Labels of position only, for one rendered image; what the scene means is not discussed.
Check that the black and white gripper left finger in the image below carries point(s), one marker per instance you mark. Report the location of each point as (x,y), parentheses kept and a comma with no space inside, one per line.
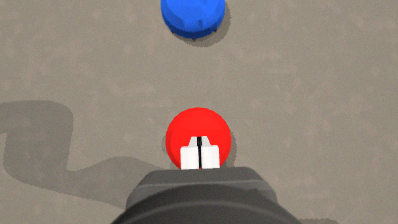
(190,155)

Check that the blue bell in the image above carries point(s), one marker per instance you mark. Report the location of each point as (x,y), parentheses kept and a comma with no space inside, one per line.
(193,18)

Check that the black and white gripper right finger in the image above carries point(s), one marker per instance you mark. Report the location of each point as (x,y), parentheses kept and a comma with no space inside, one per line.
(209,154)

